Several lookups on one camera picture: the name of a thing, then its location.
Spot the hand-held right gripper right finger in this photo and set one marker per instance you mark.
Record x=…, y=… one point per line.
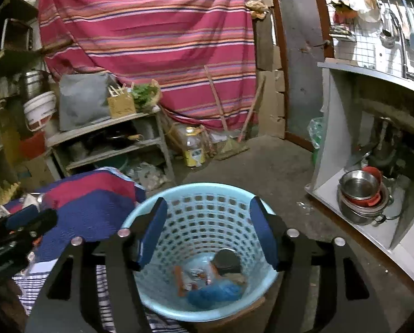
x=262, y=232

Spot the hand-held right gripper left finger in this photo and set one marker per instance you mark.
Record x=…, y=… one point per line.
x=155, y=232

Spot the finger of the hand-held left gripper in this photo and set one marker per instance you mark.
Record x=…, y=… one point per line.
x=23, y=215
x=44, y=220

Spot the light blue plastic basket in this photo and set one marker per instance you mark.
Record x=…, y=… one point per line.
x=207, y=215

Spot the black frying pan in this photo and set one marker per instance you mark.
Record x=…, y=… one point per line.
x=109, y=138

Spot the green plastic bag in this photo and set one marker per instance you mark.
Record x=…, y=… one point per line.
x=316, y=133

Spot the wooden stick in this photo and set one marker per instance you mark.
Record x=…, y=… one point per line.
x=252, y=111

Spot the large steel pot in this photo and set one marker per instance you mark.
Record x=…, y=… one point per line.
x=35, y=83

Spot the tall wooden shelf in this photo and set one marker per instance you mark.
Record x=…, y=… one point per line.
x=9, y=62

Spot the grey metal door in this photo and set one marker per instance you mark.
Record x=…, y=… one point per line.
x=297, y=59

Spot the steel bowl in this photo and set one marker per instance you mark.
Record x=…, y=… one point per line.
x=359, y=184

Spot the sink basin underside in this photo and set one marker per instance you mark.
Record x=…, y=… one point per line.
x=390, y=114

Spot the grey fabric bag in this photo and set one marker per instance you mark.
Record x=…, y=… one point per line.
x=85, y=104

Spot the low grey shelf rack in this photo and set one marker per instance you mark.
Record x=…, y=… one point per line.
x=99, y=127

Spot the straw broom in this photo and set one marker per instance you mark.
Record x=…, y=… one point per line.
x=233, y=147

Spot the red striped hanging cloth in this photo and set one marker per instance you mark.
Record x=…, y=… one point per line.
x=151, y=41

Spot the red blue plaid blanket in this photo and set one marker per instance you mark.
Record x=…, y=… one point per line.
x=89, y=208

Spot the white sink cabinet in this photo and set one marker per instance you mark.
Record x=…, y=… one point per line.
x=326, y=128

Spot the stack of cardboard boxes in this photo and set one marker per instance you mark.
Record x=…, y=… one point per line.
x=271, y=86

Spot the bunch of green leaves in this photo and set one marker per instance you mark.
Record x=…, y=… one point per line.
x=144, y=95

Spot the red plastic bowl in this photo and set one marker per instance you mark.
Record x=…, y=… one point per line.
x=375, y=175

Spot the white orange printed packet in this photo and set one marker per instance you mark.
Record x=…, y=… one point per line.
x=196, y=277

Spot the steel faucet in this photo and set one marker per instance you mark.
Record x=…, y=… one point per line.
x=399, y=34

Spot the red plastic basin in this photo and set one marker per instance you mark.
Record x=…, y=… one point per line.
x=31, y=145

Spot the hanging plastic bags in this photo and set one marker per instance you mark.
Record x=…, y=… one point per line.
x=357, y=1

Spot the yellow egg carton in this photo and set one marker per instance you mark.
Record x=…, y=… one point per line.
x=4, y=194

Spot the yellow oil bottle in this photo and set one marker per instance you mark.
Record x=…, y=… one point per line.
x=194, y=152

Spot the wooden utensil box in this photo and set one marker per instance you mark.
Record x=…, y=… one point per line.
x=122, y=107

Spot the jar with dark lid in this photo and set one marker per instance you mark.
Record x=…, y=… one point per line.
x=227, y=260

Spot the white plastic bucket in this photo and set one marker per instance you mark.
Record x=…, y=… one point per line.
x=40, y=109

